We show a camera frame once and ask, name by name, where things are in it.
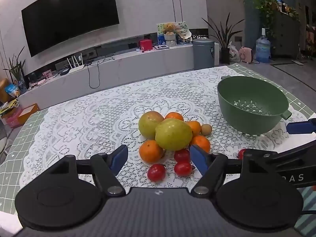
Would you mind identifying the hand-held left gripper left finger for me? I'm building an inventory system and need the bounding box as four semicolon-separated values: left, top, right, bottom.
47;144;129;197

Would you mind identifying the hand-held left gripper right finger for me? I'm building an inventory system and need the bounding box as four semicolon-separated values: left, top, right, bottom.
190;144;271;198

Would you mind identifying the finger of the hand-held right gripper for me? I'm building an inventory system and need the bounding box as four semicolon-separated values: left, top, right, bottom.
286;118;316;135
257;141;316;171

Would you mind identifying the orange mandarin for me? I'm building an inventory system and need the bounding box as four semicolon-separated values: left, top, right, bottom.
186;120;201;137
165;112;184;122
139;140;164;164
190;135;211;153

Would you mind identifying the yellow-green pear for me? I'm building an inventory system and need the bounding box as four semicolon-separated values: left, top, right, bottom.
155;118;193;151

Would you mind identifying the green pear with red blush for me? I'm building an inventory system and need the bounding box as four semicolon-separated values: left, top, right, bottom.
138;111;165;140

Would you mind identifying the green colander bowl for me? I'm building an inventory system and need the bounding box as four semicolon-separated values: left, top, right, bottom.
217;75;292;134

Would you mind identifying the teal striped cloth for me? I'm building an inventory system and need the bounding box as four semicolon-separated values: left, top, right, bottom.
294;186;316;237

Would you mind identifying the white lace tablecloth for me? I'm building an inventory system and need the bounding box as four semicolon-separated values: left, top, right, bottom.
19;65;308;190

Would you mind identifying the blue water jug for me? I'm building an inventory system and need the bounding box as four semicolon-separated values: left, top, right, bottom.
255;28;271;63

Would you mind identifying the cluttered dark shelf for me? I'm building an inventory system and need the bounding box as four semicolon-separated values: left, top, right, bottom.
305;5;316;62

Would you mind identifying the pink pig heater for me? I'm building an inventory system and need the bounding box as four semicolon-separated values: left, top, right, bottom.
238;46;252;62

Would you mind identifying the grey dresser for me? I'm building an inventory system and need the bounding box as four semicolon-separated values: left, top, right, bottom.
270;11;301;59

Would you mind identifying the white television cabinet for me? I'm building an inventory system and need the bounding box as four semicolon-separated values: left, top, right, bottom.
17;43;220;110

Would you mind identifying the white router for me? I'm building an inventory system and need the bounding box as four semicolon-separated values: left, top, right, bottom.
67;54;87;73

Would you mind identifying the white plastic bag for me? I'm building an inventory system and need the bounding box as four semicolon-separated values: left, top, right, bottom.
228;42;240;61

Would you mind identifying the orange cardboard box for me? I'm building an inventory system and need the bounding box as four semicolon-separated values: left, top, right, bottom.
5;103;39;128

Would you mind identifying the grey trash bin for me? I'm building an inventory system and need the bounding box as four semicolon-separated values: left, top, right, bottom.
192;38;215;70

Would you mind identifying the red box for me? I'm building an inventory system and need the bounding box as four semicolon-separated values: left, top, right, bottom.
139;39;154;52

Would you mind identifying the long-leaf potted plant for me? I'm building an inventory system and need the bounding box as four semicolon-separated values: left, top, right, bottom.
201;12;245;64

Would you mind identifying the white flower pot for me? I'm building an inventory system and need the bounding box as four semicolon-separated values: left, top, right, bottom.
164;33;177;46

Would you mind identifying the green ivy plant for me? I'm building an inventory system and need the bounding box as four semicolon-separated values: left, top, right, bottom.
253;0;300;39

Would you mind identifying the blue snack bag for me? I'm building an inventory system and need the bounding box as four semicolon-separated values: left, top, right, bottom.
5;83;21;97

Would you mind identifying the green picture board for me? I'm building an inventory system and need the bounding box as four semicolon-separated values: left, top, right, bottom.
157;21;188;45

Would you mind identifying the thin-leaf potted plant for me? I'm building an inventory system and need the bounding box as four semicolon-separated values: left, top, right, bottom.
3;46;26;92

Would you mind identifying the yellow teddy bear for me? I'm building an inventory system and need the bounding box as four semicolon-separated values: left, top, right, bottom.
162;23;176;35

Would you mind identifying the black cable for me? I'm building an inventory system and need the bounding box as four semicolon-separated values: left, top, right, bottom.
85;57;115;89

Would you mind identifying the black wall television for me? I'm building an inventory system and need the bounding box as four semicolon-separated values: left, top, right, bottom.
21;0;120;57

